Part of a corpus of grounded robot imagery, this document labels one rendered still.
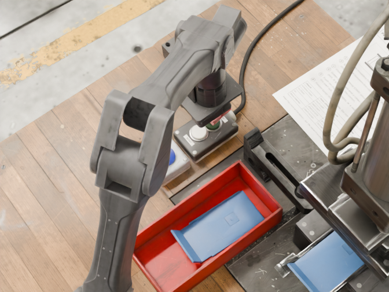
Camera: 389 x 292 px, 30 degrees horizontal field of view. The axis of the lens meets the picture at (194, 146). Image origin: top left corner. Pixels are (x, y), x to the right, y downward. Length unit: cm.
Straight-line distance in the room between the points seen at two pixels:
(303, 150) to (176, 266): 32
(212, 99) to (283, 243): 28
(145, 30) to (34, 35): 41
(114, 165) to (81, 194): 39
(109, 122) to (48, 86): 163
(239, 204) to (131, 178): 38
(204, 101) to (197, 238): 24
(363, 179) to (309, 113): 49
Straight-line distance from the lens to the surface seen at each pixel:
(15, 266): 134
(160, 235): 130
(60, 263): 132
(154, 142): 94
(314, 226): 122
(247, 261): 128
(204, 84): 119
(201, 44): 107
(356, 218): 102
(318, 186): 107
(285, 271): 119
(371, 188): 92
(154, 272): 128
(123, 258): 105
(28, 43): 271
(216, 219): 130
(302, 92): 143
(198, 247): 128
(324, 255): 120
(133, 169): 96
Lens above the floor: 211
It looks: 62 degrees down
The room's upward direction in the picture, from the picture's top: 7 degrees counter-clockwise
